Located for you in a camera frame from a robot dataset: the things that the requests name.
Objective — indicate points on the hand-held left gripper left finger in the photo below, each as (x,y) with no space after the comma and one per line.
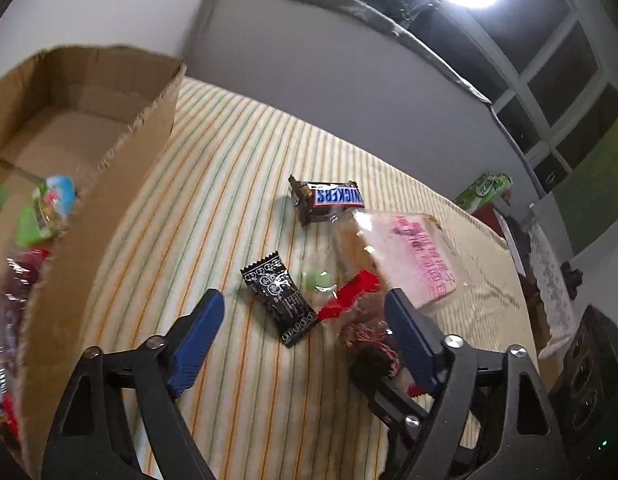
(199,342)

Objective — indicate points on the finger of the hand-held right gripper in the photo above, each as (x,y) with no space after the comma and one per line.
(394,405)

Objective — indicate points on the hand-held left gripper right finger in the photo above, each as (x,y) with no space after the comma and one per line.
(409,345)

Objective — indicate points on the clear cake packet red tie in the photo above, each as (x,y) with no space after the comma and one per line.
(351,292)

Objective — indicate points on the pink print bread packet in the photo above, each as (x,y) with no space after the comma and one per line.
(414,255)

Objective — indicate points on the small black candy packet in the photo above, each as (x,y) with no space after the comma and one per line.
(279,300)

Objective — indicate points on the cardboard box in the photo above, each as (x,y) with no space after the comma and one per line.
(114,200)

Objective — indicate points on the red snack packets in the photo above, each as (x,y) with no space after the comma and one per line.
(14,280)

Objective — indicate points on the light green snack packet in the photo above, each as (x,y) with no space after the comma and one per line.
(39,215)

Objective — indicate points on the white lace cloth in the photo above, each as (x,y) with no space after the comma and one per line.
(546,280)

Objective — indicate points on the striped tablecloth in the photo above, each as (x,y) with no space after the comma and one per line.
(229,185)

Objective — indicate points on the green paper bag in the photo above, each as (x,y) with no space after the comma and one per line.
(481,190)

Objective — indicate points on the window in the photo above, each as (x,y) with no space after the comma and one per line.
(564,60)

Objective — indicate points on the black tripod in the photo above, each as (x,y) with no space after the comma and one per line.
(419,7)

